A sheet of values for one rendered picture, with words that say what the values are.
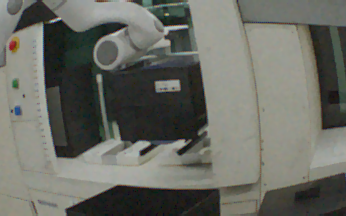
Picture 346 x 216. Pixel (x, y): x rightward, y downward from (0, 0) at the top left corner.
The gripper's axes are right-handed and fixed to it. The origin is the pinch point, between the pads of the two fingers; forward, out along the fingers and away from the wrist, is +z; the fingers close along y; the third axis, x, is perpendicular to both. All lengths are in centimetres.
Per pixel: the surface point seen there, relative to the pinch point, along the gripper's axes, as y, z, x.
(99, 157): -30.4, 9.9, -35.8
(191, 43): -19, 74, -9
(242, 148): 23.4, -14.6, -27.5
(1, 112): -67, -10, -15
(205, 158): 4.4, 10.1, -36.1
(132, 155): -18.3, 10.7, -34.9
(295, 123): 39.0, -9.5, -23.7
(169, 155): -6.0, 9.4, -34.6
